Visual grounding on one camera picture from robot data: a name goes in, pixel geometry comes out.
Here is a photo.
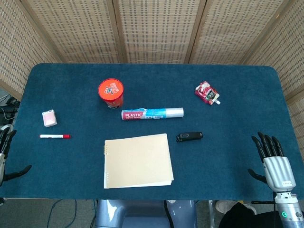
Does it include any woven folding screen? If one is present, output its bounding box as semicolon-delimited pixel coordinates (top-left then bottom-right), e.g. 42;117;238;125
0;0;304;152

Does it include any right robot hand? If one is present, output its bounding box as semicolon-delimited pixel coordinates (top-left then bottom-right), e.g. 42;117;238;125
247;132;297;192

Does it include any blue floor cable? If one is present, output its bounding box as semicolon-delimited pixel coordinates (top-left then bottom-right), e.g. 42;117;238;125
46;199;64;228

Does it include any blue robot torso base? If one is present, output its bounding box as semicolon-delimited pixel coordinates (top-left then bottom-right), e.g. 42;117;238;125
94;199;198;228

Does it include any red white marker pen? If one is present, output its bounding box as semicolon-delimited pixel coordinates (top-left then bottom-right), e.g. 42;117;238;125
39;134;71;139

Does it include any black equipment with cables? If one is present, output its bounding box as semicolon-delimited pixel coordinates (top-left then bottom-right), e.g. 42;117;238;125
0;89;21;130

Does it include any red spouted drink pouch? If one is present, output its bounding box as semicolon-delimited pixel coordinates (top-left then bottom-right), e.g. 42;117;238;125
195;81;222;105

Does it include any plastic food wrap roll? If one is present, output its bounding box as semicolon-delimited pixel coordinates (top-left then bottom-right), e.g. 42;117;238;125
121;107;185;121

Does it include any orange lidded snack cup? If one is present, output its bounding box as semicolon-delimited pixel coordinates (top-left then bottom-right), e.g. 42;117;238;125
98;78;124;109

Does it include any black cloth bundle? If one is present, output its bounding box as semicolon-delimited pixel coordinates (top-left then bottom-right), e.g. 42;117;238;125
218;203;285;228

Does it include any blue table mat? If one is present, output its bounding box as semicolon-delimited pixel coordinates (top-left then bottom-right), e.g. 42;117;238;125
0;63;304;201

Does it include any beige manila folder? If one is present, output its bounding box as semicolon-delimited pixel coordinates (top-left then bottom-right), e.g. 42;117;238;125
103;133;174;190

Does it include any pink tissue pack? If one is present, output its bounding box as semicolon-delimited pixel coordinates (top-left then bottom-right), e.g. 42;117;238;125
41;109;57;128

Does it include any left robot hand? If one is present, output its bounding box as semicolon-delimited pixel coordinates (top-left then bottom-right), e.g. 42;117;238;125
0;125;33;187

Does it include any black stapler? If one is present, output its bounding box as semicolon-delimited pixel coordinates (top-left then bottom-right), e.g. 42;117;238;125
176;132;203;143

